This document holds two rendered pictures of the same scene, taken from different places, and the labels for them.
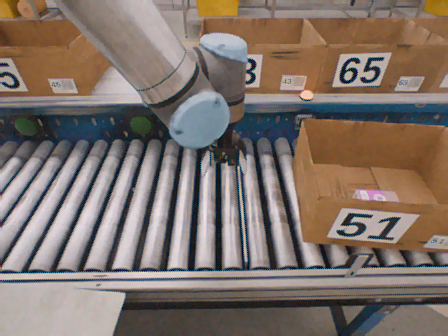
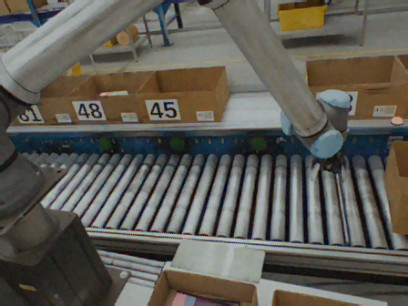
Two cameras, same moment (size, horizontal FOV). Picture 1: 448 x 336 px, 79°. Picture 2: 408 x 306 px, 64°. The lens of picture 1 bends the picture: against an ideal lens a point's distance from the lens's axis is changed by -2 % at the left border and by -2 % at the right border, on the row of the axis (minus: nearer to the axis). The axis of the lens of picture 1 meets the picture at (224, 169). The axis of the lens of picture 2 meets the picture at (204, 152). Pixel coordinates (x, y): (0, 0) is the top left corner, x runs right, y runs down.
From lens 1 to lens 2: 57 cm
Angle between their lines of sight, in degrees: 17
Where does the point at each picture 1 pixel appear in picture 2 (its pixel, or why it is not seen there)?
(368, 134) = not seen: outside the picture
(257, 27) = (351, 64)
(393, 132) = not seen: outside the picture
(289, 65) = (381, 97)
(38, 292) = (210, 246)
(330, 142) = not seen: outside the picture
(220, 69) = (333, 113)
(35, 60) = (191, 99)
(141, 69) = (304, 122)
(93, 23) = (290, 107)
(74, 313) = (235, 259)
